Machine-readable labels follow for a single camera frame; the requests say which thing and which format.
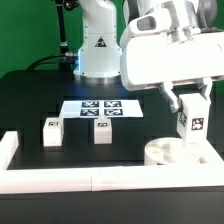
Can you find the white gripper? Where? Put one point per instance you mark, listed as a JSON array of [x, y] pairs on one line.
[[149, 62]]

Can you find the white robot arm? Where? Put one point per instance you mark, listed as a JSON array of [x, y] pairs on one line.
[[175, 20]]

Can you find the white U-shaped fence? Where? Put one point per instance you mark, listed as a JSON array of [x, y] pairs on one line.
[[101, 178]]

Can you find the white marker sheet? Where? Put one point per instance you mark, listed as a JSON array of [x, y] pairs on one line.
[[95, 108]]

